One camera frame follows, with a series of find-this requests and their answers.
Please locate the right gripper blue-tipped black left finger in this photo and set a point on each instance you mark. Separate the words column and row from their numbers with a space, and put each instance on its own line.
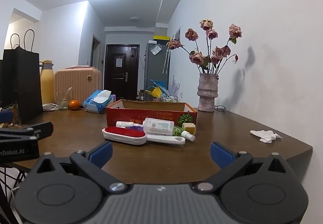
column 69, row 189

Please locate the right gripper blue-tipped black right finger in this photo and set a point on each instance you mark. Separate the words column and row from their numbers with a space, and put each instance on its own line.
column 255, row 190

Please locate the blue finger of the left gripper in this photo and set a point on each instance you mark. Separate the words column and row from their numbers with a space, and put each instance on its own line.
column 6, row 116

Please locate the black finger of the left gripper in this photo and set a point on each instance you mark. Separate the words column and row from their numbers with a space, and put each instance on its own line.
column 41, row 130

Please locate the red white lint brush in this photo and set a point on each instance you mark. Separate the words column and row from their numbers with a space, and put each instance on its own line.
column 135, row 137

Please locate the cream cube clock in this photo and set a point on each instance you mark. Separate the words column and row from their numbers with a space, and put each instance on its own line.
column 189, row 127

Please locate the green spray bottle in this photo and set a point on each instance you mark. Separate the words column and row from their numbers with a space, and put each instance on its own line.
column 180, row 132

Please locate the small white tube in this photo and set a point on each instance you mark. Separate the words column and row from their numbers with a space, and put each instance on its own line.
column 124, row 124

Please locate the purple bottle cap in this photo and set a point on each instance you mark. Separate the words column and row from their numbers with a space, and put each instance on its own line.
column 138, row 128

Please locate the snack packet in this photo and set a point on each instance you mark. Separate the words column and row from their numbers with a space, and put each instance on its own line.
column 16, row 116

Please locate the black paper bag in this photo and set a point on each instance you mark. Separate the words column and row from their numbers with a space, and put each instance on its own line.
column 21, row 83

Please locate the clear glass cup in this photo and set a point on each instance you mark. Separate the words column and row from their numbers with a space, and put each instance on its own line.
column 63, row 98

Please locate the orange fruit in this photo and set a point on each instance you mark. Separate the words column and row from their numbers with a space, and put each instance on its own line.
column 74, row 105

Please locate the yellow thermos bottle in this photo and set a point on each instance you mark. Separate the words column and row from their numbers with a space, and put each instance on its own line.
column 47, row 82

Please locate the crumpled white tissue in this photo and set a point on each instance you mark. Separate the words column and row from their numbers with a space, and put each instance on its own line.
column 266, row 136

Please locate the blue tissue pack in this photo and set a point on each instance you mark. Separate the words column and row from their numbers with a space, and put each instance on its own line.
column 97, row 101

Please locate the pink suitcase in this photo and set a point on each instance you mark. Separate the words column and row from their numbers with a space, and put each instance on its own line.
column 83, row 81

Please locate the purple tissue box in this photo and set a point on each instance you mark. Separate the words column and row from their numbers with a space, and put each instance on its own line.
column 113, row 98

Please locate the dark entrance door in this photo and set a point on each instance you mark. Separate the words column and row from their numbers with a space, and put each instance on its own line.
column 121, row 70

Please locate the red cardboard box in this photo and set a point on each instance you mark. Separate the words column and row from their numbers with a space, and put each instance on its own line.
column 137, row 112

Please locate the pink ribbed vase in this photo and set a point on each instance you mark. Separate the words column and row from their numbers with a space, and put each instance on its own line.
column 207, row 92

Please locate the yellow watering can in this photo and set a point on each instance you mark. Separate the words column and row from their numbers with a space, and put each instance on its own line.
column 155, row 93

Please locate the grey refrigerator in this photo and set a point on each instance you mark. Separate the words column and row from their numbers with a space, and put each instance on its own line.
column 155, row 55

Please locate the dried pink roses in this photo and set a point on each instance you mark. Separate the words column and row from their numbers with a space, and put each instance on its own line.
column 216, row 57

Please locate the yellow box on fridge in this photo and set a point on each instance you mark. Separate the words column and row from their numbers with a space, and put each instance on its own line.
column 165, row 38

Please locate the black wire glasses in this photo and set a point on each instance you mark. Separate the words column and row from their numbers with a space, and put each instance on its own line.
column 221, row 108

